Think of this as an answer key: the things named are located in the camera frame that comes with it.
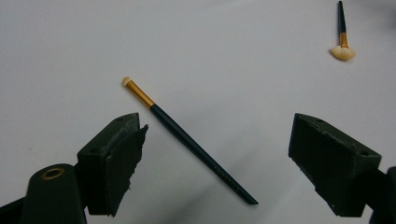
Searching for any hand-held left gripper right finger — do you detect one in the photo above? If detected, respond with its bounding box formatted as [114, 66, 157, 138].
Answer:
[288, 113, 382, 217]

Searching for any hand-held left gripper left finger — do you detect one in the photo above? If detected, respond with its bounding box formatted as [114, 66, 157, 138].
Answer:
[77, 112, 149, 217]

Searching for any small round-tip makeup brush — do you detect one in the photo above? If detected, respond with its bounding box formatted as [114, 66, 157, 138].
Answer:
[121, 77, 260, 206]

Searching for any fan makeup brush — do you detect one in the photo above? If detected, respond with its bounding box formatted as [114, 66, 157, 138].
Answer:
[329, 0, 357, 62]

